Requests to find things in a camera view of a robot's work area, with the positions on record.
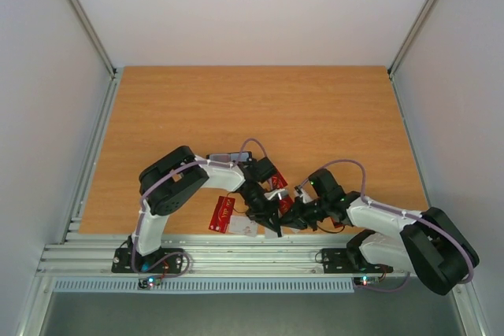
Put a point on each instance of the grey slotted cable duct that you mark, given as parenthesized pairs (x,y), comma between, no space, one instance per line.
(208,286)

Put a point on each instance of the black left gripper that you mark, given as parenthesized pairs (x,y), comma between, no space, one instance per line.
(262,217)

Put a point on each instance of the right aluminium frame post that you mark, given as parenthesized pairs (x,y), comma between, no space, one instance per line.
(412,34)

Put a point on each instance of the left small circuit board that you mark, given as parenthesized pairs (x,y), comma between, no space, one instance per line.
(149,282)

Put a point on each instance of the red striped card far right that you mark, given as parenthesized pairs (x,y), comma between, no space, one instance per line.
(337,224)

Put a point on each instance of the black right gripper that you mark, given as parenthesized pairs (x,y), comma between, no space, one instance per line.
(298,216)

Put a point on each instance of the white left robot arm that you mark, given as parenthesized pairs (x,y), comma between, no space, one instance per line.
(166,185)

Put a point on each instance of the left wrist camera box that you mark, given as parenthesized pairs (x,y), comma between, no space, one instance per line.
(277,194)

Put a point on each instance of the aluminium rail base front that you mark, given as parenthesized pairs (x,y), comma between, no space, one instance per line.
(212,255)

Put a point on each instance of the small circuit board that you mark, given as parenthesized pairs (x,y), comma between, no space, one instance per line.
(366,280)
(149,282)

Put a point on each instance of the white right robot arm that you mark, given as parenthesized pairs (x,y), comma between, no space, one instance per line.
(427,243)

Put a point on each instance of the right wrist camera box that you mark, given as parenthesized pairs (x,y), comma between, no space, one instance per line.
(302,194)

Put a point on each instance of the right small circuit board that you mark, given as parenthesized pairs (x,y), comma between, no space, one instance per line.
(366,280)

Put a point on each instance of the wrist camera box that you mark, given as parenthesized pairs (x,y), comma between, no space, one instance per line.
(302,194)
(277,194)

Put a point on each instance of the red card under left pile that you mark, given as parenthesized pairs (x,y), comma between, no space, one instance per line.
(226,203)

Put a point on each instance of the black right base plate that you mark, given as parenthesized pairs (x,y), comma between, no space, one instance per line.
(340,260)

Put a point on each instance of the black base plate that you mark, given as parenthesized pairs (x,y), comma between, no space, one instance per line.
(164,260)
(340,260)

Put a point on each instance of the white card centre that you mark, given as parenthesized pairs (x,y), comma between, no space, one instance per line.
(242,225)

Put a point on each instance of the left aluminium frame post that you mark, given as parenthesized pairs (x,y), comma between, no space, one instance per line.
(91,33)

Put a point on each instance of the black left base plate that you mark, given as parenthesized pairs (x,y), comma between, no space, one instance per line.
(164,260)

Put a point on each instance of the red card upper centre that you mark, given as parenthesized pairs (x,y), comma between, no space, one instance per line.
(277,181)

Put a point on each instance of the aluminium frame post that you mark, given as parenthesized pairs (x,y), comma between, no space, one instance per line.
(412,34)
(91,33)

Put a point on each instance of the black leather card holder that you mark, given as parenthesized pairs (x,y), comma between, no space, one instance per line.
(234,157)

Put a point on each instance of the red vip card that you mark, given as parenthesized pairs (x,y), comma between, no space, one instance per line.
(285,205)
(220,220)

